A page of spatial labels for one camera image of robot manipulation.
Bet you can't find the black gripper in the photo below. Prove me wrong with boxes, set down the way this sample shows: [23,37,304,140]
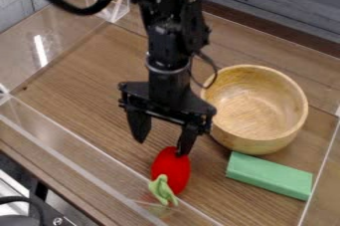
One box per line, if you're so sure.
[119,64,216,156]

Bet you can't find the red plush strawberry toy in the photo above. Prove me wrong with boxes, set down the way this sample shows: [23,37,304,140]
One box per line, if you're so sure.
[150,146,191,206]

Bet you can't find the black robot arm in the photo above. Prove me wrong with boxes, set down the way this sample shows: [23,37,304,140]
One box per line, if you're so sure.
[47,0,216,156]

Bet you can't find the light wooden bowl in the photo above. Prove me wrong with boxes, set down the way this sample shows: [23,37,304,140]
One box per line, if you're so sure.
[200,65,308,155]

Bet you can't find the green foam block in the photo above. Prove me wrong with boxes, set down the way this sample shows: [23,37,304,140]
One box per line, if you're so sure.
[226,151,312,201]

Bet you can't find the clear acrylic front wall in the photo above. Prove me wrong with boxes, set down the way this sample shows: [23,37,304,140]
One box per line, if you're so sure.
[0,85,222,226]

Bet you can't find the clear acrylic corner bracket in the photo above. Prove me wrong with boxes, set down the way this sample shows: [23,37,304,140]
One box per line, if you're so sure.
[96,0,131,23]

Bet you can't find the black cable on floor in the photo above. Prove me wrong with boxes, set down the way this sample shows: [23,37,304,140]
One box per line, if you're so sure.
[0,196,44,226]

